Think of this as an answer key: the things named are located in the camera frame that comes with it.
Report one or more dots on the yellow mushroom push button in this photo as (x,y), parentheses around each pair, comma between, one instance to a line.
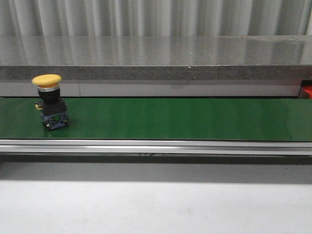
(53,108)

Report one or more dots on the grey speckled stone counter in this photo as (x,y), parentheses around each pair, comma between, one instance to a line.
(92,66)

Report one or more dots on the green conveyor belt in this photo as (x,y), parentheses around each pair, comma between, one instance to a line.
(257,119)

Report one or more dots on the red object behind counter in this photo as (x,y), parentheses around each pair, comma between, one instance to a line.
(306,92)

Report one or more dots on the white pleated curtain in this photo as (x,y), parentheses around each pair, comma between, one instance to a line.
(159,18)

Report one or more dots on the aluminium conveyor frame rail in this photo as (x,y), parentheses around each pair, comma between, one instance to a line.
(156,147)

